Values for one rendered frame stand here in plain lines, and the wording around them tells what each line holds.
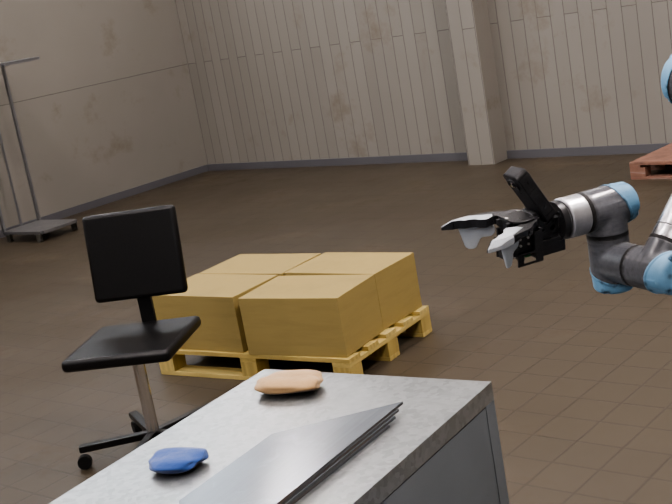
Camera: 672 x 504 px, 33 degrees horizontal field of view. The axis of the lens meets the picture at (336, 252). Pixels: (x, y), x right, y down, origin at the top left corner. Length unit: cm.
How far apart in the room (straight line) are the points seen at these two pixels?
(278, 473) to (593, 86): 873
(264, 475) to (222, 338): 391
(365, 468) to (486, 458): 39
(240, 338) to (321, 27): 679
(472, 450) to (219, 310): 370
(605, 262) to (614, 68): 842
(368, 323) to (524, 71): 557
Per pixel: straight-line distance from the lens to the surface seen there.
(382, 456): 212
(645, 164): 930
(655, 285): 197
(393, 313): 591
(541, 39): 1074
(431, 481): 220
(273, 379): 251
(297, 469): 207
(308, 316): 556
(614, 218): 206
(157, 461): 224
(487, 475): 241
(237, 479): 209
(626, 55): 1038
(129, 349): 491
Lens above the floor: 190
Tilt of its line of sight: 13 degrees down
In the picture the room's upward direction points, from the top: 10 degrees counter-clockwise
